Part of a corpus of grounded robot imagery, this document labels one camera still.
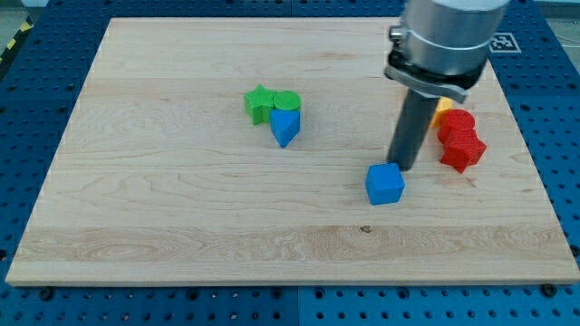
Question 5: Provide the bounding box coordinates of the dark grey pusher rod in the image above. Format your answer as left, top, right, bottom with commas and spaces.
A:
386, 89, 440, 171

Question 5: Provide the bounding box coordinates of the blue cube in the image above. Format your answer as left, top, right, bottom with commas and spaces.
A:
365, 163, 406, 205

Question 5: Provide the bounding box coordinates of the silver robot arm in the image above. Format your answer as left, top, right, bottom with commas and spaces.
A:
384, 0, 509, 171

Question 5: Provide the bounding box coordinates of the blue triangle block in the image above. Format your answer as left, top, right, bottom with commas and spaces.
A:
270, 110, 301, 148

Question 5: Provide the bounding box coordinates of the yellow block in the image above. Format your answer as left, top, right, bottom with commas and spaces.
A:
430, 97, 453, 128

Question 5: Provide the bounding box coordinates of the red cylinder block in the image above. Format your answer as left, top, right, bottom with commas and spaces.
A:
437, 109, 476, 143

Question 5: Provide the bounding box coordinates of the red star block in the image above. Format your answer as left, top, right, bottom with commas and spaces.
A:
440, 135, 487, 173

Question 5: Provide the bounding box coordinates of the fiducial marker tag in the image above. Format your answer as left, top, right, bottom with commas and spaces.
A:
488, 32, 521, 53

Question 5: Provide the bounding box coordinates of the green cylinder block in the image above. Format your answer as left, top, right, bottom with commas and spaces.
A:
274, 91, 302, 111

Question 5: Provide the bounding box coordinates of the green star block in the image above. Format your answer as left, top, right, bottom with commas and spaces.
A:
244, 84, 277, 125

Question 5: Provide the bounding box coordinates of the wooden board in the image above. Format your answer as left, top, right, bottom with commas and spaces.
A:
6, 18, 579, 287

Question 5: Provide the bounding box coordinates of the yellow black hazard tape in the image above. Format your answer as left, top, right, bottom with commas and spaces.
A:
1, 16, 34, 65

